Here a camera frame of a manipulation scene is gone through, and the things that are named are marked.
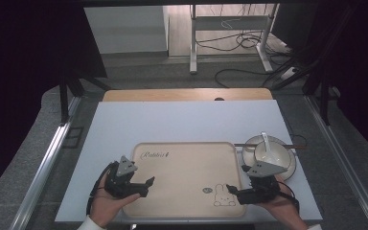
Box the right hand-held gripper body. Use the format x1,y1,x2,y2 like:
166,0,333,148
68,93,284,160
244,160,283,205

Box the silver metal rail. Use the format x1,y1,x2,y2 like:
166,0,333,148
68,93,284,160
9,95,82,230
304,95,368,230

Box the white bowl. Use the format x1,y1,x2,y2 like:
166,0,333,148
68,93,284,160
254,141,292,168

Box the person's left hand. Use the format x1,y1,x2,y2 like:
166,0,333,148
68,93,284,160
89,173,142,228

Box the white power strip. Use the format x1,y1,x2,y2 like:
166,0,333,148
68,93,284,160
280,66,299,81

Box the beige tray with rabbit print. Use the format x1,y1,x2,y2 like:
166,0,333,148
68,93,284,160
122,141,247,219

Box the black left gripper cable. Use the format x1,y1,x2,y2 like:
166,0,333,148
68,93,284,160
85,161,117,216

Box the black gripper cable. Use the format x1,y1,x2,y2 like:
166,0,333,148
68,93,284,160
277,180,301,213
85,161,117,216

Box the white cabinet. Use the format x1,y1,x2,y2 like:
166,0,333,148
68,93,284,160
83,5,171,56

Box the brown chopsticks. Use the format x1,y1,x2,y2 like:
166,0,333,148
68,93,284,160
233,143,308,150

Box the white plate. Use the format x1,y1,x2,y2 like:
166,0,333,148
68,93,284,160
241,135,298,182

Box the black floor cables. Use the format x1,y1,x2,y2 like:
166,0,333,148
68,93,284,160
195,30,298,89

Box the black metal stand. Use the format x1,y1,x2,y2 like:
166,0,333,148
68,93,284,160
269,57,334,127
58,71,111,127

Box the white ceramic spoon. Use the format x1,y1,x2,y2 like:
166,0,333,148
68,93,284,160
261,130,275,162

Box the wooden table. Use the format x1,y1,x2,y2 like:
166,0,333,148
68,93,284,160
102,87,274,103

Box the white metal desk frame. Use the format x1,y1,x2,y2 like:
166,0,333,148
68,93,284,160
189,3,280,76

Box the thin black table cable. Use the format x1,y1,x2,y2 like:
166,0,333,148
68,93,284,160
286,123,309,149

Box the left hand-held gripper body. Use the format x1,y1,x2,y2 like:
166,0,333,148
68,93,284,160
104,155,139,199

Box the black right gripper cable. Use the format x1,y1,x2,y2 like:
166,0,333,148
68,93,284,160
277,180,301,213

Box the person's right hand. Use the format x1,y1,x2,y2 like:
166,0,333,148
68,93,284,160
262,173,309,230

